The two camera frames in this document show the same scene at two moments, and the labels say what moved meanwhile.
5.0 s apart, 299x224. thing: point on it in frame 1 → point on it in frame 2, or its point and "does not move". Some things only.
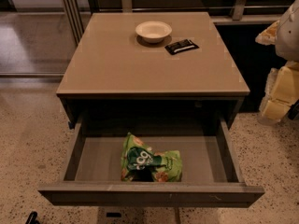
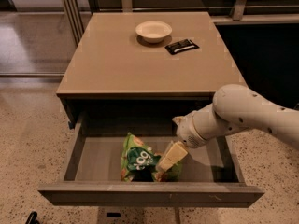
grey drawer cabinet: [149, 72] does not move
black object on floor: [32, 219] does not move
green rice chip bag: [142, 163] does not move
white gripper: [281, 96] → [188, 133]
